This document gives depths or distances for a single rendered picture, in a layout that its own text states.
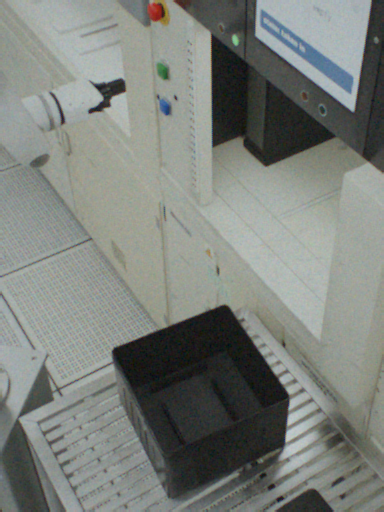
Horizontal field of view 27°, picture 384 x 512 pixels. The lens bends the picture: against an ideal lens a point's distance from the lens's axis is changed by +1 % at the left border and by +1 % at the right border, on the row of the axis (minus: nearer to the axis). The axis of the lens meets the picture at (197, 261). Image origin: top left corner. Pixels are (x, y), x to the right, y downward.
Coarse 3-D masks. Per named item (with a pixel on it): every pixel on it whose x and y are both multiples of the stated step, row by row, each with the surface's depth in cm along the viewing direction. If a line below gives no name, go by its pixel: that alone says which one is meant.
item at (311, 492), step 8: (312, 488) 149; (304, 496) 148; (312, 496) 148; (320, 496) 148; (288, 504) 147; (296, 504) 147; (304, 504) 147; (312, 504) 147; (320, 504) 147; (328, 504) 147
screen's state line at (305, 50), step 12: (264, 12) 140; (264, 24) 141; (276, 24) 138; (276, 36) 139; (288, 36) 136; (300, 48) 134; (312, 48) 131; (312, 60) 133; (324, 60) 130; (324, 72) 131; (336, 72) 128; (336, 84) 129; (348, 84) 127
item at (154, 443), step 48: (144, 336) 166; (192, 336) 173; (240, 336) 170; (144, 384) 177; (192, 384) 177; (240, 384) 177; (144, 432) 158; (192, 432) 168; (240, 432) 154; (192, 480) 158
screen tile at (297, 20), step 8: (264, 0) 138; (272, 0) 136; (280, 0) 134; (288, 0) 132; (296, 0) 130; (304, 0) 128; (272, 8) 137; (280, 8) 135; (288, 8) 133; (296, 8) 131; (304, 8) 129; (288, 16) 134; (296, 16) 132; (296, 24) 133
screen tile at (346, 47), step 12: (324, 0) 124; (336, 0) 121; (348, 0) 119; (360, 0) 117; (336, 12) 122; (348, 12) 120; (360, 12) 117; (312, 24) 129; (324, 24) 126; (348, 24) 121; (360, 24) 119; (312, 36) 130; (324, 36) 127; (336, 36) 125; (348, 36) 122; (336, 48) 126; (348, 48) 123; (348, 60) 124
